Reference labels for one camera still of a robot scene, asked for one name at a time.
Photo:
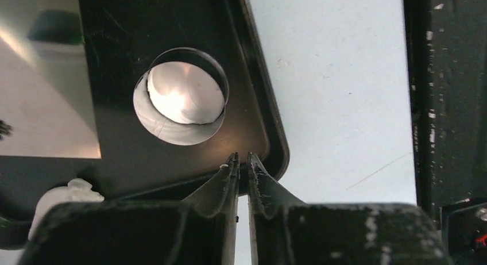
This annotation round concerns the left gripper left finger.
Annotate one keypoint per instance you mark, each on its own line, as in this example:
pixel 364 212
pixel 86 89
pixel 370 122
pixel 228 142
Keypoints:
pixel 200 229

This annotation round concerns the black baking tray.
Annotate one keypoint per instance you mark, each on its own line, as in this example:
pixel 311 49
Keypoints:
pixel 122 39

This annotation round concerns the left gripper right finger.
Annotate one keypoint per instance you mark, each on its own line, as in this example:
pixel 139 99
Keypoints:
pixel 286 230

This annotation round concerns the white dough ball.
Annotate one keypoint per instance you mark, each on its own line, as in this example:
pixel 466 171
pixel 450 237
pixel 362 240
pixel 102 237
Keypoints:
pixel 77 190

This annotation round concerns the small round metal cup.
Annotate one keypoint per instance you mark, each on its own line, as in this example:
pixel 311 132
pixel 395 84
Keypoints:
pixel 162 127

